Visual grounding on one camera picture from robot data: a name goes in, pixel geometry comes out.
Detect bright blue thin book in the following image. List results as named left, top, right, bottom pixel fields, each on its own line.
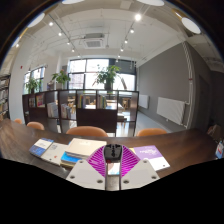
left=60, top=151, right=82, bottom=168

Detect narrow side window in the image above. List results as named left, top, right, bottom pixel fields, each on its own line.
left=23, top=65, right=46, bottom=95

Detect purple and white book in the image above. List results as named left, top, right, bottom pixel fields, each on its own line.
left=132, top=144, right=171, bottom=172

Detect large potted plant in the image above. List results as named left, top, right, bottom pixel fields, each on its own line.
left=92, top=64, right=122, bottom=91

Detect small white wall radiator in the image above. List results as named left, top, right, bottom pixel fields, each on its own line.
left=138, top=94, right=150, bottom=110

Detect medium potted plant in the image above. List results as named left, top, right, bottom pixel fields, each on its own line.
left=51, top=69, right=71, bottom=90

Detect ceiling air conditioner unit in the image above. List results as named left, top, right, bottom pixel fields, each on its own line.
left=82, top=32, right=106, bottom=50

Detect white wall pipes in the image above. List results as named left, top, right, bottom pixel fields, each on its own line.
left=181, top=41, right=196, bottom=129

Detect small black charger block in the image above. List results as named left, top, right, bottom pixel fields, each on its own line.
left=103, top=143, right=124, bottom=165

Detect tall wall bookshelf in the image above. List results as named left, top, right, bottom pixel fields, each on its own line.
left=0, top=73, right=11, bottom=122

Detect ceiling track spot lights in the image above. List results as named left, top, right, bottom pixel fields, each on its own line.
left=14, top=12, right=143, bottom=54

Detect large black-framed window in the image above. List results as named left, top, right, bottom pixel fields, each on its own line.
left=68, top=58, right=137, bottom=92

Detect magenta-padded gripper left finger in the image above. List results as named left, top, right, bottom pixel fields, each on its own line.
left=65, top=144, right=114, bottom=191

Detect dark blue book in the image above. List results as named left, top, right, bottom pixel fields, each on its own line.
left=28, top=137, right=55, bottom=158

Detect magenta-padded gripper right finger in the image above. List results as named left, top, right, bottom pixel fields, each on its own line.
left=112, top=145, right=161, bottom=191

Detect beige hardcover book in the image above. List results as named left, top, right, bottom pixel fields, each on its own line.
left=64, top=137, right=108, bottom=161

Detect dark wooden shelf unit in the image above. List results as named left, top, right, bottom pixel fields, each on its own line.
left=22, top=89, right=140, bottom=138

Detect large white wall radiator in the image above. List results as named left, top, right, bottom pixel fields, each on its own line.
left=156, top=96, right=187, bottom=126

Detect small potted plant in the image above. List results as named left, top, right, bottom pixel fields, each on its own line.
left=24, top=77, right=43, bottom=95

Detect round white ceiling lamps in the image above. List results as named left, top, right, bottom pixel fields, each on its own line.
left=27, top=0, right=202, bottom=35

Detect blue and white sign card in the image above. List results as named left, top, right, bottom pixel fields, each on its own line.
left=214, top=139, right=224, bottom=160

